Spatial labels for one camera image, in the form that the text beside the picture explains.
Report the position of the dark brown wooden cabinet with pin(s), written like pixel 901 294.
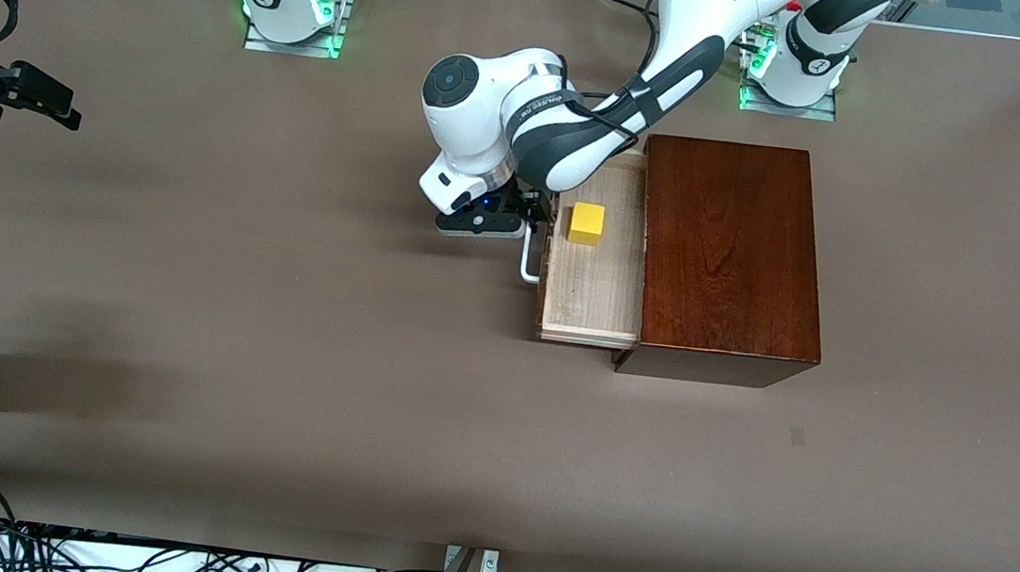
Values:
pixel 731 252

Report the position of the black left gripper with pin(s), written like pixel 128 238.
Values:
pixel 526 204

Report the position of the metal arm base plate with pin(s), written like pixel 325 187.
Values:
pixel 784 109
pixel 293 47

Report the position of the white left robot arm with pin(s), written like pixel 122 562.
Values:
pixel 480 122

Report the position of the yellow block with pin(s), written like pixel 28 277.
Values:
pixel 586 224

